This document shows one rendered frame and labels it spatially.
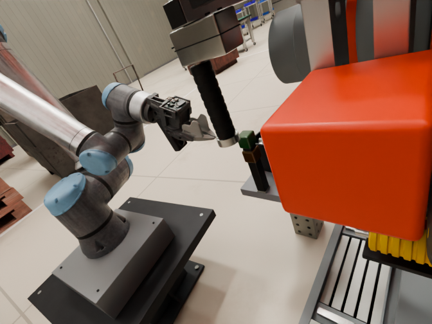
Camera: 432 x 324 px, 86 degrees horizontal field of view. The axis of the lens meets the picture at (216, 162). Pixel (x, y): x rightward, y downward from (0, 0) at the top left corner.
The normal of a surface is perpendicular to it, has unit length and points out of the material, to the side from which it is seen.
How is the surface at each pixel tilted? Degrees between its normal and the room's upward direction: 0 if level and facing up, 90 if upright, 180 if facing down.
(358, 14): 64
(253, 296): 0
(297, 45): 79
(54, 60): 90
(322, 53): 90
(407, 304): 0
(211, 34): 90
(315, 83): 0
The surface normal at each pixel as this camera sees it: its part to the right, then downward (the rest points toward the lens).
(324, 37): -0.57, 0.60
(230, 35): 0.74, 0.07
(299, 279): -0.35, -0.80
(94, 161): -0.19, 0.63
